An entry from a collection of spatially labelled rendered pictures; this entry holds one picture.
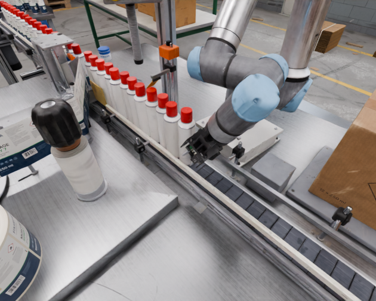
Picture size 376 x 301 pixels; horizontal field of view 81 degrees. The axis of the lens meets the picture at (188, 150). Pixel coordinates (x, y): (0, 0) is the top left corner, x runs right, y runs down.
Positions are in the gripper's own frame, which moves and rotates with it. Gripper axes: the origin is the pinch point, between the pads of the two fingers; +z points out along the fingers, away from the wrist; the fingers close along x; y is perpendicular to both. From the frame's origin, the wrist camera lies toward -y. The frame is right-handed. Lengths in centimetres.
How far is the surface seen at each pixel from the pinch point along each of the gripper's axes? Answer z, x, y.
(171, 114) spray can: -6.9, -12.8, 2.0
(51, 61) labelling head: 20, -62, 13
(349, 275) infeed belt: -18.8, 43.7, -1.8
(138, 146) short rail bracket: 10.0, -14.1, 9.2
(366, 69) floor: 83, 40, -367
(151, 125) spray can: 6.4, -17.2, 2.3
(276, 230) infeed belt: -10.3, 29.0, 0.3
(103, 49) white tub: 56, -91, -28
